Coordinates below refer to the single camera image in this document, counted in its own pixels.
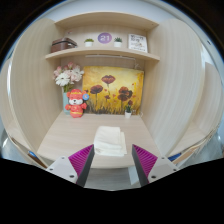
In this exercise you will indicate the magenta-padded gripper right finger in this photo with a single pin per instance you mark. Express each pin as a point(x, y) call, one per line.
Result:
point(145, 160)

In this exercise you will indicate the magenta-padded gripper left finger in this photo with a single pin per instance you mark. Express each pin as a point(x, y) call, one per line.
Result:
point(80, 160)

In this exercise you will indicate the cream white towel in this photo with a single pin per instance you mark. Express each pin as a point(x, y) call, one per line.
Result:
point(108, 141)

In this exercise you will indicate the small white potted plant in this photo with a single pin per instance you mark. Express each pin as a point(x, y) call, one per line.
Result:
point(128, 114)

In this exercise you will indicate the red plush mouse toy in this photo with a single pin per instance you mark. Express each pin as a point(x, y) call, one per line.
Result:
point(76, 105)

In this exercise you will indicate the pale blue vase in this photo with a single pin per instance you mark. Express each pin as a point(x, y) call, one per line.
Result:
point(65, 101)

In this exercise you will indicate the red poppy flower painting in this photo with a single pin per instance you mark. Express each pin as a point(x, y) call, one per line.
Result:
point(113, 88)

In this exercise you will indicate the pink white flower bouquet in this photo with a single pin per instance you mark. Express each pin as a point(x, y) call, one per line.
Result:
point(66, 76)

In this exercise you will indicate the light wooden shelf unit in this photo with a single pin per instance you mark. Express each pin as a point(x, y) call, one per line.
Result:
point(103, 50)

